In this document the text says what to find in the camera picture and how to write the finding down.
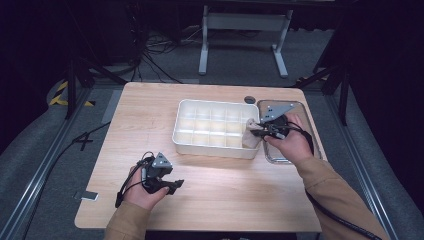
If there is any bundle of black floor cables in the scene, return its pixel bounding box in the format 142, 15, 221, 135
131, 28, 201, 84

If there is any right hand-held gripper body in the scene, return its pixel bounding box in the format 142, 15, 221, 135
259, 102, 296, 140

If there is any small grey card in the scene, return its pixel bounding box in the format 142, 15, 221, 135
73, 190, 100, 202

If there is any black tripod stand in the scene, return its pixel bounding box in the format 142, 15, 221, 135
64, 54, 129, 121
293, 61, 352, 127

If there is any long black floor cable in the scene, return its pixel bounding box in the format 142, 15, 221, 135
21, 121, 112, 240

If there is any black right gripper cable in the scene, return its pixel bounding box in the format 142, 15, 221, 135
285, 120, 384, 240

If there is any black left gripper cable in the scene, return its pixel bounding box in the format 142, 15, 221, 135
114, 150, 157, 209

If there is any beige sock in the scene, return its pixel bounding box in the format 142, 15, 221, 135
241, 117, 265, 150

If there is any person's right hand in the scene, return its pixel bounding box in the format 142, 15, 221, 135
264, 112, 315, 166

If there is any white divided storage box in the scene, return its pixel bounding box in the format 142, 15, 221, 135
171, 98, 263, 160

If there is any yellow black floor tape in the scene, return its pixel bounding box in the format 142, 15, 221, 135
48, 80, 96, 108

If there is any grey metal stand frame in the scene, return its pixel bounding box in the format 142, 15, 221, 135
198, 4, 294, 79

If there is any person's left hand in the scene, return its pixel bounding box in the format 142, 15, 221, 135
122, 165, 171, 212

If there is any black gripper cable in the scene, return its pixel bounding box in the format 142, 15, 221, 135
114, 150, 157, 209
285, 120, 384, 240

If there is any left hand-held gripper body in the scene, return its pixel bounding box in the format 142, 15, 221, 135
141, 151, 175, 195

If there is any aluminium floor rail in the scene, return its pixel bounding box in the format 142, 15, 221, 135
324, 94, 401, 240
0, 87, 94, 240

